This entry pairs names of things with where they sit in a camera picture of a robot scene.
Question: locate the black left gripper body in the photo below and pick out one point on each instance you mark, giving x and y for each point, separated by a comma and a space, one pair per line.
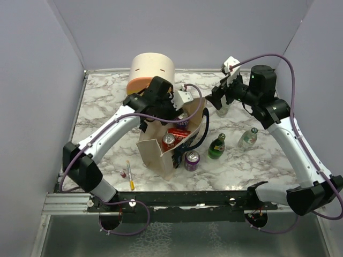
166, 110

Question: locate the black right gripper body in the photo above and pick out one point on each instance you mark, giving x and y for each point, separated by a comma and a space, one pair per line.
236, 91

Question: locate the red cola can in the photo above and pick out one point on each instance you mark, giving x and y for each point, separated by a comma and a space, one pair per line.
178, 134
167, 142

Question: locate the cream canvas tote bag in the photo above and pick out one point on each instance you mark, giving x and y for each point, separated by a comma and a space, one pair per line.
165, 162

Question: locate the green glass bottle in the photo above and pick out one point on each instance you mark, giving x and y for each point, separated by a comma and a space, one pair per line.
217, 147

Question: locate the purple soda can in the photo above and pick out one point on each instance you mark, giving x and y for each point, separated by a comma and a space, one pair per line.
191, 160
182, 125

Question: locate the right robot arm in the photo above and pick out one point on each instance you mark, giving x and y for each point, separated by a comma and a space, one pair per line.
316, 185

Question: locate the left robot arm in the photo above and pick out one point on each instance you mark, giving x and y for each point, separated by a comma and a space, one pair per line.
158, 101

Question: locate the round drawer storage box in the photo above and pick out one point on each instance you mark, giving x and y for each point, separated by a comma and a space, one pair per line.
147, 65

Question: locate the clear plastic bottle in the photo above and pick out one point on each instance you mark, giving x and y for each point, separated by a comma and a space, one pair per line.
248, 139

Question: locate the yellow capped pen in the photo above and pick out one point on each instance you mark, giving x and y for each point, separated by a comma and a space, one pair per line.
132, 186

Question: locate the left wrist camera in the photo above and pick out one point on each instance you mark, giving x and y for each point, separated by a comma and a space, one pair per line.
180, 98

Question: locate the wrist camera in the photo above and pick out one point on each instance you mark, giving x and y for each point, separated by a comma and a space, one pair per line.
180, 98
231, 69

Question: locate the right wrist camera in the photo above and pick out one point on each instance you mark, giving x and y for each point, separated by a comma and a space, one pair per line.
231, 69

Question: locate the black mounting rail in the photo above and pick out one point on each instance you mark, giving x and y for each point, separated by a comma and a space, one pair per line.
181, 206

